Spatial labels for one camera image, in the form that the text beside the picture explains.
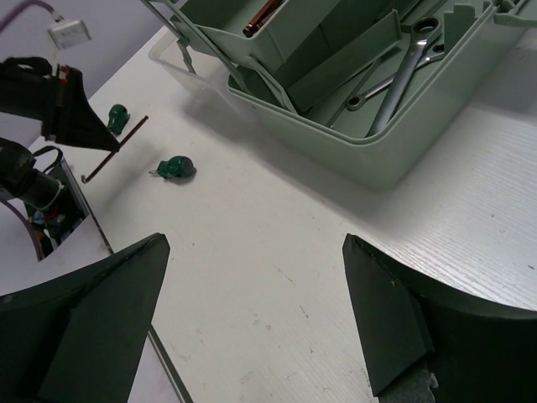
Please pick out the green stubby screwdriver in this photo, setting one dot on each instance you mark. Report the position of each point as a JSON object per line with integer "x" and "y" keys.
{"x": 118, "y": 117}
{"x": 179, "y": 167}

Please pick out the clear plastic toolbox lid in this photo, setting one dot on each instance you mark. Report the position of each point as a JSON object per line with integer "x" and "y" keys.
{"x": 203, "y": 77}

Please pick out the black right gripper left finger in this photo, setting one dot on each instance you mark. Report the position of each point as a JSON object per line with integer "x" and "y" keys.
{"x": 80, "y": 337}

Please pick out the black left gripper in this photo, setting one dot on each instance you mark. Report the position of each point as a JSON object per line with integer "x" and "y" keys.
{"x": 29, "y": 89}

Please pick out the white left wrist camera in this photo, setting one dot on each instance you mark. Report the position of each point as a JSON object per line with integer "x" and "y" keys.
{"x": 68, "y": 33}

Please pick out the long brown hex key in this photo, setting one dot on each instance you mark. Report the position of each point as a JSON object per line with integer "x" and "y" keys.
{"x": 261, "y": 17}

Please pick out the large silver ratchet wrench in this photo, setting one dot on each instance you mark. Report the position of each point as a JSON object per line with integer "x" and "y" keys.
{"x": 423, "y": 34}

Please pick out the dark brown hex key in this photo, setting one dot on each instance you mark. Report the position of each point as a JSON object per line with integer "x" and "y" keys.
{"x": 87, "y": 178}

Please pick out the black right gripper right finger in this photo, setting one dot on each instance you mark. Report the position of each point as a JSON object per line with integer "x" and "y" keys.
{"x": 426, "y": 341}

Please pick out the green cantilever toolbox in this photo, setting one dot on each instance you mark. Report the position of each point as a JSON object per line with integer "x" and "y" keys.
{"x": 297, "y": 72}

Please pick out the small silver ratchet wrench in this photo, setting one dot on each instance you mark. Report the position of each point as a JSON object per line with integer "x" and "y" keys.
{"x": 434, "y": 53}

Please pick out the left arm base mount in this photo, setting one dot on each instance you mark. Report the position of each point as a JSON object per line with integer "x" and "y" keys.
{"x": 53, "y": 225}

